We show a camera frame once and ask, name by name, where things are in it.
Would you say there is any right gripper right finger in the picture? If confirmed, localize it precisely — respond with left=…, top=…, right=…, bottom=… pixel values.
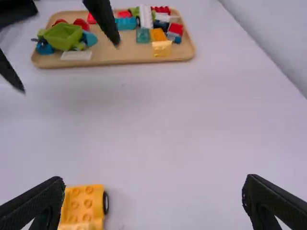
left=241, top=173, right=307, bottom=230

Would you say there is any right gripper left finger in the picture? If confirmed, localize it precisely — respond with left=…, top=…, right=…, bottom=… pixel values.
left=0, top=176, right=66, bottom=230

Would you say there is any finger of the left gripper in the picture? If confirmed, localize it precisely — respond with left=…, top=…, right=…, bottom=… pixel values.
left=82, top=0, right=121, bottom=50

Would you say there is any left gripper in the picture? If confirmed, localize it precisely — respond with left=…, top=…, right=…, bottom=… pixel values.
left=0, top=0, right=39, bottom=94

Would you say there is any light blue toy brick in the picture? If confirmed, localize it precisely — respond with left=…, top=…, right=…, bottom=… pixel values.
left=31, top=38, right=56, bottom=56
left=81, top=30, right=99, bottom=47
left=115, top=16, right=138, bottom=31

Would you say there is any red arched toy brick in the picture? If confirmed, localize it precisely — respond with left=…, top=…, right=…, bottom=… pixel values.
left=72, top=18, right=91, bottom=32
left=52, top=18, right=69, bottom=27

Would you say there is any lime green wheeled toy brick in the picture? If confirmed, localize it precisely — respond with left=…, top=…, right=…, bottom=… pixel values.
left=128, top=6, right=157, bottom=27

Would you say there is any tan tray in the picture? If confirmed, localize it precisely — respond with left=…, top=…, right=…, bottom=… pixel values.
left=30, top=6, right=196, bottom=70

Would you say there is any clear teal toy brick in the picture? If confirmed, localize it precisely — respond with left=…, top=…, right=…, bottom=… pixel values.
left=135, top=26, right=153, bottom=45

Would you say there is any clear flat toy brick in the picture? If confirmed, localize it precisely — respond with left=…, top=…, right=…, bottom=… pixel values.
left=59, top=50, right=93, bottom=61

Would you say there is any long white toy brick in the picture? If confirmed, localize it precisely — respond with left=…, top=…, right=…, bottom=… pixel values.
left=139, top=3, right=154, bottom=30

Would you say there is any yellow toy car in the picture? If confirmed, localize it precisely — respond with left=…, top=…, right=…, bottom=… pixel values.
left=57, top=184, right=110, bottom=230

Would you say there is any orange yellow toy brick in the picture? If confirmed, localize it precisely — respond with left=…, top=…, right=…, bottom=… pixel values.
left=150, top=27, right=168, bottom=44

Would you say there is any dark blue toy brick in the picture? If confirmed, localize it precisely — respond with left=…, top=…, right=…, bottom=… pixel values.
left=153, top=20, right=170, bottom=32

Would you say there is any white printed toy brick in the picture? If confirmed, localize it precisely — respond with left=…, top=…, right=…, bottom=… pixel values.
left=154, top=12, right=181, bottom=23

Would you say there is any pale yellow toy brick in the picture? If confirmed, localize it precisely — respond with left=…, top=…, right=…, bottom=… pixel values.
left=151, top=40, right=173, bottom=58

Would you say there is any red and blue toy brick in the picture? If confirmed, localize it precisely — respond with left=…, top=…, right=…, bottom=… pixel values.
left=165, top=22, right=184, bottom=45

